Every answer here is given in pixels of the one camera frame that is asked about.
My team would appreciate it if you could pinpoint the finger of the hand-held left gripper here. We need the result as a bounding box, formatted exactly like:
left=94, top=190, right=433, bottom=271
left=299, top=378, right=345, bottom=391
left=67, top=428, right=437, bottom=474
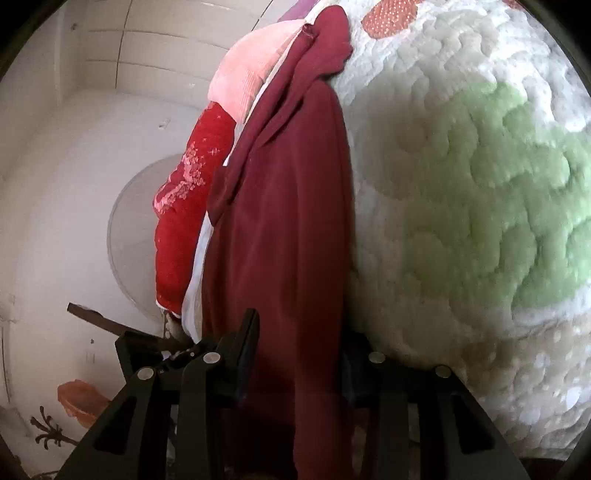
left=115, top=330, right=204, bottom=385

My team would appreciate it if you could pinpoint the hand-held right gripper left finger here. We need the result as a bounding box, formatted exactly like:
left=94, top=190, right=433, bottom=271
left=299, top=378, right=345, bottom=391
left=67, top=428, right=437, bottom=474
left=55, top=308, right=260, bottom=480

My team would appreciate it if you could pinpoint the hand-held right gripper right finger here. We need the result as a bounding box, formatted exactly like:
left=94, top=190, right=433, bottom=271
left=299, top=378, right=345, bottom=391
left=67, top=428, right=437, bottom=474
left=342, top=340, right=532, bottom=480

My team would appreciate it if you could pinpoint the maroon garment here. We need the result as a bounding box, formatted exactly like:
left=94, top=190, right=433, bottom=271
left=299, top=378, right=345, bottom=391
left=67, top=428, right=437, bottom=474
left=202, top=6, right=356, bottom=480

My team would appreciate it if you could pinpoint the dark brown stick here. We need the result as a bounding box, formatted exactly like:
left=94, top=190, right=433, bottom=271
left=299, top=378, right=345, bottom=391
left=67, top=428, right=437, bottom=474
left=67, top=302, right=136, bottom=339

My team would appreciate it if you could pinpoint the white round fan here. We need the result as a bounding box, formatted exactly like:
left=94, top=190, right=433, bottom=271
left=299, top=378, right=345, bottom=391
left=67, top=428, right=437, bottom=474
left=107, top=154, right=185, bottom=325

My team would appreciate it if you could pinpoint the red floral cloth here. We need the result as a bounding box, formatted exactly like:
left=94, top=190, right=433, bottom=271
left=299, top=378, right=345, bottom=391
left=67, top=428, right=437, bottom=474
left=154, top=102, right=239, bottom=319

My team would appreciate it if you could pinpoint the white green quilted blanket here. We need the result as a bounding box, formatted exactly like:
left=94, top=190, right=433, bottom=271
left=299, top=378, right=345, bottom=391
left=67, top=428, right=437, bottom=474
left=295, top=0, right=591, bottom=462

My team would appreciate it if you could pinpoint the pink ribbed cloth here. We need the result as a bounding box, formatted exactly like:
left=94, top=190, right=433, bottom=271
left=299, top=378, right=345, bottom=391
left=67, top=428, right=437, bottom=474
left=207, top=19, right=306, bottom=125

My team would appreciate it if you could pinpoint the purple cloth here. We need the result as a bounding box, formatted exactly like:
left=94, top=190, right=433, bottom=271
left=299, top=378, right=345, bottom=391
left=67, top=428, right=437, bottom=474
left=276, top=0, right=320, bottom=22

